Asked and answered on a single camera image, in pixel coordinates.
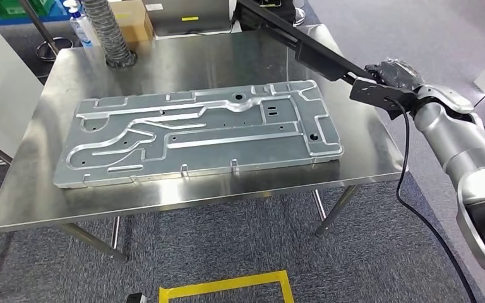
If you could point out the black plastic frame part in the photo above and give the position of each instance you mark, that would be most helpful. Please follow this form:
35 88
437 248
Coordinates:
309 52

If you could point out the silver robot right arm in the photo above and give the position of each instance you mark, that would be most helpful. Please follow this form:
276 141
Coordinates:
464 154

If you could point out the stainless steel workbench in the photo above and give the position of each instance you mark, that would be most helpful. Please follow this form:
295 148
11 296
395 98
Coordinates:
184 62

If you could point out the stamped aluminium plate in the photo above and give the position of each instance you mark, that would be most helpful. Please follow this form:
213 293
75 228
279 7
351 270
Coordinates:
225 150

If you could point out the yellow floor tape square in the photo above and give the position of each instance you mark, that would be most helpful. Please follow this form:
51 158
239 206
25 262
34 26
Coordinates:
225 283

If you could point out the grey equipment case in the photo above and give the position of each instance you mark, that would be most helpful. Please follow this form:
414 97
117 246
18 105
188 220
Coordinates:
209 12

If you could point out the cardboard box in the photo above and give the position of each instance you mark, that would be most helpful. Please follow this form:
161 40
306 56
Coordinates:
136 21

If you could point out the white pump bottle blue label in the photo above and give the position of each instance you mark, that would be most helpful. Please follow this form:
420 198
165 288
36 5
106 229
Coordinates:
81 29

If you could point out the chrome stanchion round base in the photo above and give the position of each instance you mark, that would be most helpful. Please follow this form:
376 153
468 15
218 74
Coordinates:
54 50

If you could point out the white partition panel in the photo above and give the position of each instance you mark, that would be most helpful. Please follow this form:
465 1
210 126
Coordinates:
0 83

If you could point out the blue plastic base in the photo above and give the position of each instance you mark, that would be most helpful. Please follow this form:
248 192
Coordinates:
16 20

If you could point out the green plastic crate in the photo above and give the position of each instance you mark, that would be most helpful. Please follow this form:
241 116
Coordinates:
12 6

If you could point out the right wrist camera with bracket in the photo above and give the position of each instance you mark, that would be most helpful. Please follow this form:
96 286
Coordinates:
372 94

